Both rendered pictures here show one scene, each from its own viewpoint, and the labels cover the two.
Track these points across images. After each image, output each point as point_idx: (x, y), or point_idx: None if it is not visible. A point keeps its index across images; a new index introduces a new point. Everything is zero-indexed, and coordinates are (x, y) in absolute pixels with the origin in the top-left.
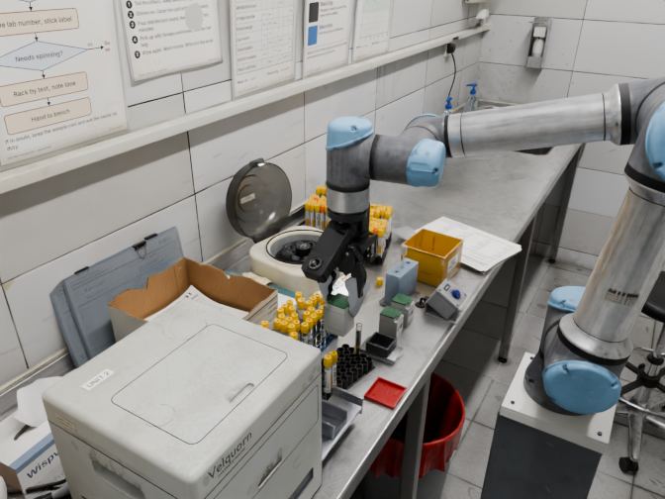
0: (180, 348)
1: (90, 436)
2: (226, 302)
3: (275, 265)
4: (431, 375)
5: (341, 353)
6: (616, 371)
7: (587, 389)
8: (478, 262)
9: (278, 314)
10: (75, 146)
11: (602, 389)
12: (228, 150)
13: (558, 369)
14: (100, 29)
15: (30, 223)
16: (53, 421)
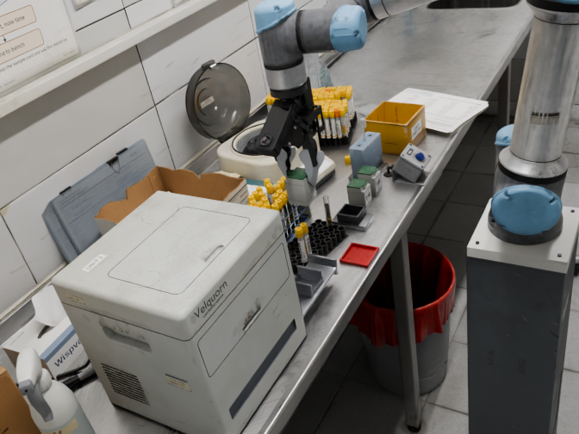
0: (158, 229)
1: (96, 305)
2: None
3: (242, 159)
4: (420, 247)
5: (315, 228)
6: (554, 189)
7: (530, 210)
8: (444, 125)
9: (250, 201)
10: (36, 76)
11: (542, 207)
12: (179, 58)
13: (501, 196)
14: None
15: (11, 152)
16: (65, 301)
